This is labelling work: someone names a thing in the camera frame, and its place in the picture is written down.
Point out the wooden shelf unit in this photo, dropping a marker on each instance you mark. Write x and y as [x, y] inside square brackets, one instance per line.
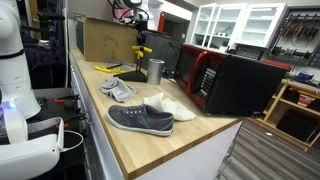
[278, 100]

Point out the red and black microwave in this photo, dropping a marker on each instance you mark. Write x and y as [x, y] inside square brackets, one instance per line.
[240, 86]

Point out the red fire extinguisher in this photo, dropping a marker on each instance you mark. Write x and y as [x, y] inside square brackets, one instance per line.
[161, 23]

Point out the grey canvas shoe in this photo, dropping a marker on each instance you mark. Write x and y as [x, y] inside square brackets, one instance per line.
[140, 118]

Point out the grey metal cup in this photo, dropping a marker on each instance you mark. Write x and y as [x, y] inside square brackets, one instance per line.
[155, 71]

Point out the large orange black clamp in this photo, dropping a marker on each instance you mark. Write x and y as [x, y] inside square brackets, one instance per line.
[66, 123]

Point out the blue flat tool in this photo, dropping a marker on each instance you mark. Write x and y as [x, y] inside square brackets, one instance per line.
[116, 62]

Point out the white glass door cabinet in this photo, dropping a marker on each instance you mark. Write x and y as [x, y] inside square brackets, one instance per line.
[233, 23]

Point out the small orange black clamp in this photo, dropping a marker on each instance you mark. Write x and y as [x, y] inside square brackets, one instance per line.
[65, 99]

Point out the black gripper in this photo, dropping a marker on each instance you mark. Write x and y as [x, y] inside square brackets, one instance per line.
[140, 25]

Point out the dark grey cabinet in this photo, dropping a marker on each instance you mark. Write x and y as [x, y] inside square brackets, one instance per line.
[163, 50]

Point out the blue object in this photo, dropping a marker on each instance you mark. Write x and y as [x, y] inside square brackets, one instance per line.
[304, 76]

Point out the black crate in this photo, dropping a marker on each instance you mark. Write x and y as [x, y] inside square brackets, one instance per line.
[250, 51]

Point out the teal object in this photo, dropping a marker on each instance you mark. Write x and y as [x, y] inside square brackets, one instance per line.
[167, 72]

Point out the red box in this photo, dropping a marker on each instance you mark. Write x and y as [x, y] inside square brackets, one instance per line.
[305, 99]

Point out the grey cloth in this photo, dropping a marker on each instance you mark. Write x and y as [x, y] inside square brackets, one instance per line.
[116, 90]

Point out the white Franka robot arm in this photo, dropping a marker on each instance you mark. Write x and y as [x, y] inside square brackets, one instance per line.
[16, 83]

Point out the white cloth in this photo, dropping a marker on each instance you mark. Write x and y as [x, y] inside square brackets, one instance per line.
[173, 108]

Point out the white counter cabinet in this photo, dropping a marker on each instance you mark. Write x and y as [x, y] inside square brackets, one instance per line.
[200, 156]

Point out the black storage bin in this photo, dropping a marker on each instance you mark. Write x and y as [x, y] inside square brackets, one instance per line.
[296, 125]

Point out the cardboard box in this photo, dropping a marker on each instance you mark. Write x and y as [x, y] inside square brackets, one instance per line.
[100, 40]

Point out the black pegboard tool rack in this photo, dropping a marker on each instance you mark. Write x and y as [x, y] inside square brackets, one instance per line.
[300, 36]

